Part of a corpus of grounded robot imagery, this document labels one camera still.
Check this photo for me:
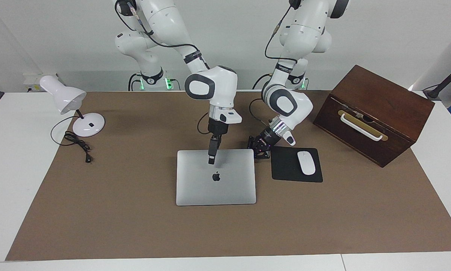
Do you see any brass handle plate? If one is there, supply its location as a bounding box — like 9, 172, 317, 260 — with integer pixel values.
338, 109, 389, 142

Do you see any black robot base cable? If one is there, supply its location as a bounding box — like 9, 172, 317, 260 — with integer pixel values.
252, 73, 271, 90
128, 73, 143, 91

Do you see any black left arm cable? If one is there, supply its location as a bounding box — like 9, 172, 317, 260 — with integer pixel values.
249, 3, 298, 128

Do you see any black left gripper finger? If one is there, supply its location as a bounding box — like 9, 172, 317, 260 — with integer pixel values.
253, 146, 272, 161
247, 135, 265, 151

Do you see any white desk lamp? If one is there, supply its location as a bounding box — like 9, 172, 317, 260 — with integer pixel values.
40, 75, 106, 137

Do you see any silver grey laptop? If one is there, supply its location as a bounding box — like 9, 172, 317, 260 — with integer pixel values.
176, 149, 257, 206

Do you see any white computer mouse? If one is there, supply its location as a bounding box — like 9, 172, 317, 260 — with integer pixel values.
297, 151, 316, 176

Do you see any brown table mat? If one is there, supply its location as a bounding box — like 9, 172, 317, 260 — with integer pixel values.
5, 90, 451, 261

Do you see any black lamp power cable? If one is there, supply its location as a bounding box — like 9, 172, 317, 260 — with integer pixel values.
51, 115, 93, 163

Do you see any black tripod stand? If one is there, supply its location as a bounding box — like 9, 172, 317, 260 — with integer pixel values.
423, 59, 451, 100

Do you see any black mouse pad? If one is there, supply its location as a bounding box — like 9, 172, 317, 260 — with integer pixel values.
271, 147, 323, 183

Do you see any white box handle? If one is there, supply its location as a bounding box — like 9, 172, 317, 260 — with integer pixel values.
340, 114, 383, 142

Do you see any dark wooden box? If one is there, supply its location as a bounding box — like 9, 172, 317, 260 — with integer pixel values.
313, 65, 435, 168

